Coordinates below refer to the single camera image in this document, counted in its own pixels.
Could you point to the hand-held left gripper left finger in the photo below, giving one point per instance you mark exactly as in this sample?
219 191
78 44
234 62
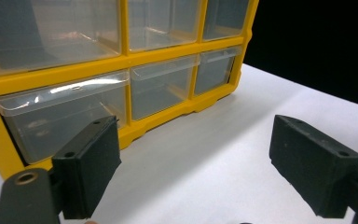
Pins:
87 168

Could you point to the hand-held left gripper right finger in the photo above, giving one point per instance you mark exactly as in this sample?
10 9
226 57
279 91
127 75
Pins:
313 165

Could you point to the clear plastic drawer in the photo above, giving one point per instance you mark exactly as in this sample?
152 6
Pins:
213 73
163 25
43 124
43 34
158 90

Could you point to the yellow and black drawer cabinet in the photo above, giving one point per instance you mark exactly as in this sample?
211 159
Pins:
74 70

